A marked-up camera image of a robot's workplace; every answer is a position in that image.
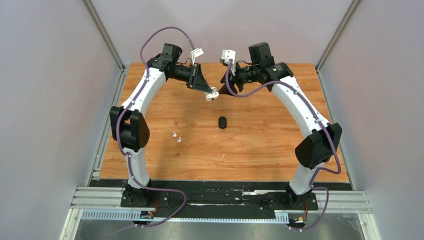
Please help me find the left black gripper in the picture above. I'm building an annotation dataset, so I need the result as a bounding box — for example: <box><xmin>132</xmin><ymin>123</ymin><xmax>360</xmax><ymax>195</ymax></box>
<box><xmin>169</xmin><ymin>62</ymin><xmax>212</xmax><ymax>93</ymax></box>

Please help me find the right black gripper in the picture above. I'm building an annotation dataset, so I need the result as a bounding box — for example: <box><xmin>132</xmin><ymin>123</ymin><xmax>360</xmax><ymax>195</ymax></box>
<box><xmin>219</xmin><ymin>60</ymin><xmax>261</xmax><ymax>96</ymax></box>

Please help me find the white earbud charging case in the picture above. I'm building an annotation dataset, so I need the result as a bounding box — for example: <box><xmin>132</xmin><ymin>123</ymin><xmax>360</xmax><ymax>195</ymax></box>
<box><xmin>205</xmin><ymin>87</ymin><xmax>219</xmax><ymax>102</ymax></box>

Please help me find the black earbud charging case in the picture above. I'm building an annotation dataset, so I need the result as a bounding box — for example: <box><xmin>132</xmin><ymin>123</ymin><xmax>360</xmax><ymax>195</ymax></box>
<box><xmin>218</xmin><ymin>116</ymin><xmax>227</xmax><ymax>129</ymax></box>

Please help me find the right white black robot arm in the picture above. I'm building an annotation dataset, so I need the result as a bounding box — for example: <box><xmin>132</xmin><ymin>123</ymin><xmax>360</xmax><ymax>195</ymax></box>
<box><xmin>219</xmin><ymin>42</ymin><xmax>342</xmax><ymax>209</ymax></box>

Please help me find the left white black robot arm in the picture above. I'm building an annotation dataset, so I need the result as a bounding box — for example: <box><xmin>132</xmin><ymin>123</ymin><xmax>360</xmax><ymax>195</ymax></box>
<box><xmin>109</xmin><ymin>43</ymin><xmax>219</xmax><ymax>207</ymax></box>

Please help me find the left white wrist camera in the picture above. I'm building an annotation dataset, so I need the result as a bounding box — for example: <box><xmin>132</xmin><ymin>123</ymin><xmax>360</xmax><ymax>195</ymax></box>
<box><xmin>190</xmin><ymin>48</ymin><xmax>204</xmax><ymax>66</ymax></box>

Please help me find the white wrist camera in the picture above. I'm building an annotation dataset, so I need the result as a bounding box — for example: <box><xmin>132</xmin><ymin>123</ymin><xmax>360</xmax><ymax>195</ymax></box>
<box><xmin>190</xmin><ymin>48</ymin><xmax>204</xmax><ymax>66</ymax></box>
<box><xmin>219</xmin><ymin>49</ymin><xmax>236</xmax><ymax>76</ymax></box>

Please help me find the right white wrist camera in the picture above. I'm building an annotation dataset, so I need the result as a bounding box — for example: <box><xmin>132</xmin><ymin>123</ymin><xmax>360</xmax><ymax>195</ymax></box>
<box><xmin>219</xmin><ymin>49</ymin><xmax>236</xmax><ymax>76</ymax></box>

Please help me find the white slotted cable duct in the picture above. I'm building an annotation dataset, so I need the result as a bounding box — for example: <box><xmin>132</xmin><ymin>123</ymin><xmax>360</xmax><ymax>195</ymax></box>
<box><xmin>80</xmin><ymin>209</ymin><xmax>290</xmax><ymax>224</ymax></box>

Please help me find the left aluminium frame post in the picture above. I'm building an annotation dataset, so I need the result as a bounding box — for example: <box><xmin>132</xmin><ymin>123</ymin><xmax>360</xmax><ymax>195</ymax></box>
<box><xmin>82</xmin><ymin>0</ymin><xmax>126</xmax><ymax>72</ymax></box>

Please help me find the aluminium frame post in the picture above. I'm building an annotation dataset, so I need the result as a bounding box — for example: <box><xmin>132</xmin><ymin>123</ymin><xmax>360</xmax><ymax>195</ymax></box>
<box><xmin>82</xmin><ymin>0</ymin><xmax>126</xmax><ymax>72</ymax></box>
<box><xmin>315</xmin><ymin>0</ymin><xmax>363</xmax><ymax>73</ymax></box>

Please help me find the right aluminium frame post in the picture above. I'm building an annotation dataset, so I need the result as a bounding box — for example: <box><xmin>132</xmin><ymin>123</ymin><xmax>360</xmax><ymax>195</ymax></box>
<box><xmin>315</xmin><ymin>0</ymin><xmax>363</xmax><ymax>73</ymax></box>

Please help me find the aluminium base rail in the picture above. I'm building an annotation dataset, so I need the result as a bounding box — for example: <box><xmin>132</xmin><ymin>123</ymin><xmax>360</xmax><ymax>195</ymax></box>
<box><xmin>70</xmin><ymin>187</ymin><xmax>372</xmax><ymax>214</ymax></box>

